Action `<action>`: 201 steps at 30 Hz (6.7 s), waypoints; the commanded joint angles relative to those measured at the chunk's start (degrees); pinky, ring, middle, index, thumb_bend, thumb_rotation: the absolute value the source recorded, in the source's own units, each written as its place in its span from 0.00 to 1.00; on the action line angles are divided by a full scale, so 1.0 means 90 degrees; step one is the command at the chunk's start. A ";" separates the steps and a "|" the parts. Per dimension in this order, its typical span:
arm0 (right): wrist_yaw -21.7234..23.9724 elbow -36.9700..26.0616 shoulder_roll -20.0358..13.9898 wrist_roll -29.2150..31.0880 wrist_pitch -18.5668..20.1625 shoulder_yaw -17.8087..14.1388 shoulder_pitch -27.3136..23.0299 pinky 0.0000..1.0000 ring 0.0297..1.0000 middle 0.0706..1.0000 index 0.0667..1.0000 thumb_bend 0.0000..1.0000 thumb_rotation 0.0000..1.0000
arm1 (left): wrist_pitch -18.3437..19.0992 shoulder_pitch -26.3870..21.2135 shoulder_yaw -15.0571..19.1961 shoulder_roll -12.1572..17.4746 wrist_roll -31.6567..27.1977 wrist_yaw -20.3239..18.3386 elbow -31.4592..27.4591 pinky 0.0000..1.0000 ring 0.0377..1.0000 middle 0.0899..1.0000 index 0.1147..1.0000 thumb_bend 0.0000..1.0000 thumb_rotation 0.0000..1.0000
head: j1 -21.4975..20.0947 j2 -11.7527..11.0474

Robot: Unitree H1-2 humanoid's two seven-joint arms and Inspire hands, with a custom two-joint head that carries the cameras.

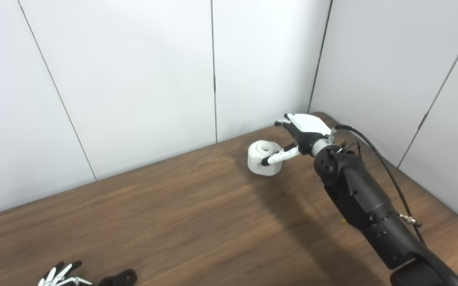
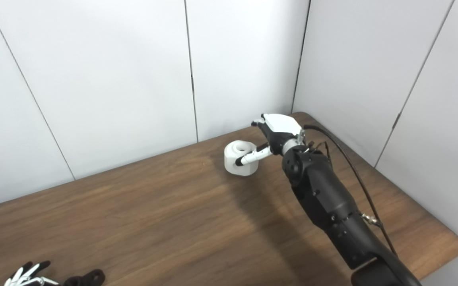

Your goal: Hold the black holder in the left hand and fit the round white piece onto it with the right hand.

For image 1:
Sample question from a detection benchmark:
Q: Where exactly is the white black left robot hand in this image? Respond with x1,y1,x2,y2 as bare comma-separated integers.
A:
37,261,94,286

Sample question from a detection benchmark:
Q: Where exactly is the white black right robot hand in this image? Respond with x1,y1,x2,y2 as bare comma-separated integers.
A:
261,113,333,166

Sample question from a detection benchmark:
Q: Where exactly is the round white piece with holes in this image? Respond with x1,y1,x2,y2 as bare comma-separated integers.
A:
247,140,283,176

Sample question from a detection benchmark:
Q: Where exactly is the black flanged holder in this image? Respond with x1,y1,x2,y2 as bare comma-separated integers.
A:
97,269,137,286

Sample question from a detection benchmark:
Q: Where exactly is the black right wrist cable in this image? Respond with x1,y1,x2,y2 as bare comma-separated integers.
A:
334,124,426,245

